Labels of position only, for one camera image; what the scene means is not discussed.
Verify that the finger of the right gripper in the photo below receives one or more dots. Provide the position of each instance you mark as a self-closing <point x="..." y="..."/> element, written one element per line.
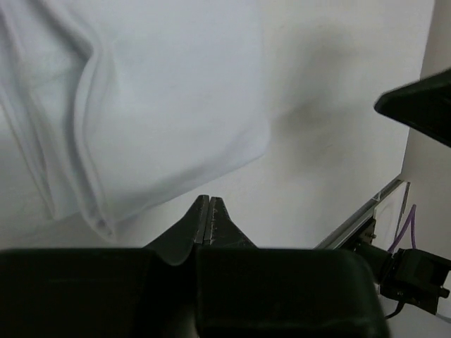
<point x="423" y="105"/>

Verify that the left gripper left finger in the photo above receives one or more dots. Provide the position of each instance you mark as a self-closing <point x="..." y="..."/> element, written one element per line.
<point x="175" y="245"/>

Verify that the white skirt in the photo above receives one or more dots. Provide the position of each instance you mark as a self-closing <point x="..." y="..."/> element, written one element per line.
<point x="120" y="106"/>

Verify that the aluminium front rail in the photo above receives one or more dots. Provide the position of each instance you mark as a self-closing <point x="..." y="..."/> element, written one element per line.
<point x="386" y="208"/>

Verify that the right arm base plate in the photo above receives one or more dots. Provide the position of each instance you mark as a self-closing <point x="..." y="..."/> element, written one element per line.
<point x="408" y="276"/>

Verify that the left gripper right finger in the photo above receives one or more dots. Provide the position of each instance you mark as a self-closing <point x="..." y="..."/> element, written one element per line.
<point x="222" y="232"/>

